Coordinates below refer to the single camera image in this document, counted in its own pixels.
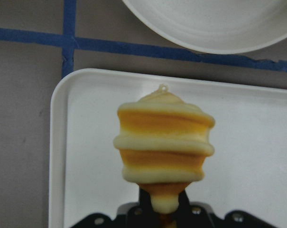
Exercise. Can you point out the cream round plate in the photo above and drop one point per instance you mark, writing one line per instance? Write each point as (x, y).
(215, 26)

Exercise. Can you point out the cream rectangular tray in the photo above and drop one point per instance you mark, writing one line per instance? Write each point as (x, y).
(248, 170)

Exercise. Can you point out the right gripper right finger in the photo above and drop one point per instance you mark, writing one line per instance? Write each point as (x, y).
(199, 215)

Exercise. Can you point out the striped yellow bread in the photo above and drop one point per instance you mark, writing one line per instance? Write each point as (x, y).
(163, 143)

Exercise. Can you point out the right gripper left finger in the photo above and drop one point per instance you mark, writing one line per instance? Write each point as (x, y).
(130, 215)

